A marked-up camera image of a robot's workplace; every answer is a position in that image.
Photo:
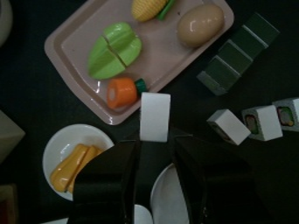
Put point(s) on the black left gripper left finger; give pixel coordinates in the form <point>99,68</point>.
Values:
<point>103,186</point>

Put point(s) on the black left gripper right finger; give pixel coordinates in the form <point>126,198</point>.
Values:
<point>218,186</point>

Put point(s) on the white sushi rice block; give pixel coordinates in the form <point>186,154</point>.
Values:
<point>155,116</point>

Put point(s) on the white sushi roll piece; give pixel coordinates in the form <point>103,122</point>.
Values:
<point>263,122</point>
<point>289,114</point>
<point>229,126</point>

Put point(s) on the dark green sushi roll row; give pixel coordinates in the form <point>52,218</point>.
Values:
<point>238,54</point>

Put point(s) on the yellow toy banana piece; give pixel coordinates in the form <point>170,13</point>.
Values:
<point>72,169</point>

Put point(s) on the white round plate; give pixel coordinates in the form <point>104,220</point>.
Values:
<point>169,198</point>

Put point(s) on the white flat dish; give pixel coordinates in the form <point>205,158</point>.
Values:
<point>142,214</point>

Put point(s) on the small white plate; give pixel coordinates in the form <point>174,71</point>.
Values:
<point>64,145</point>

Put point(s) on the beige wooden block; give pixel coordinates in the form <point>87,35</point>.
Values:
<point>10,135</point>

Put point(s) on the orange toy carrot piece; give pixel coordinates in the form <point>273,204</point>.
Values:
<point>122,92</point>

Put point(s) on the green toy leaf vegetable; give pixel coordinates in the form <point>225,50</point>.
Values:
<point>112,52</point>

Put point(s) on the pink plastic tray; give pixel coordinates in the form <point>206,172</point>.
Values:
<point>163,55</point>

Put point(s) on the beige toy egg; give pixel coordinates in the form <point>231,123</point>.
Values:
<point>201,25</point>

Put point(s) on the yellow toy corn cob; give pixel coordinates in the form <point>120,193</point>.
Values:
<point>147,9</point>

